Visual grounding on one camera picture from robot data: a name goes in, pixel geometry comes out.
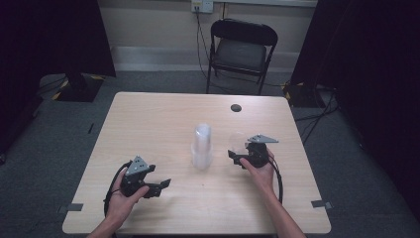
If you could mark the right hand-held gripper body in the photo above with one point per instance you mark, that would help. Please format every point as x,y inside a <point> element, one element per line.
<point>258,153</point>

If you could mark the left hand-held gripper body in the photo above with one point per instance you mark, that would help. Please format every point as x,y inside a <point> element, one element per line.
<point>135,180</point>

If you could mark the stack of clear plastic cups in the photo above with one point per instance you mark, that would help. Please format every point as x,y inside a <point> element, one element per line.
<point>202,147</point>

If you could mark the person's right hand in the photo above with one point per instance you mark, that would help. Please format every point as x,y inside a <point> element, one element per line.
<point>261,177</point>

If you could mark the person's left hand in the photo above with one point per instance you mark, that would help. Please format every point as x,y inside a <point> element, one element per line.
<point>122,203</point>

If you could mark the black round table grommet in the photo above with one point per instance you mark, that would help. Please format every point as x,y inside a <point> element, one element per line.
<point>236,107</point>

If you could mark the grey tape strip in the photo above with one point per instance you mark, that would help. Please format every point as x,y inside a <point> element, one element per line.
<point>74,207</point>
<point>320,204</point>

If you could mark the black marker pen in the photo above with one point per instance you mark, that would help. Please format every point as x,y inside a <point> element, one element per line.
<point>90,128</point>

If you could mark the black stand base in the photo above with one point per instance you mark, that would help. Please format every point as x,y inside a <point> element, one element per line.
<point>81,89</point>
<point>305,95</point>

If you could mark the black folding chair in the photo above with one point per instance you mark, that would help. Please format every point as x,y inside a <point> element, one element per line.
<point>241,54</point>

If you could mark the dark curtain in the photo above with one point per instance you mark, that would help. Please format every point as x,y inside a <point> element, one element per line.
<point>373,82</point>
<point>39,49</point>

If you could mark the white wall socket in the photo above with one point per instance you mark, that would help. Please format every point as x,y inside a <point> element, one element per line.
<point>202,6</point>

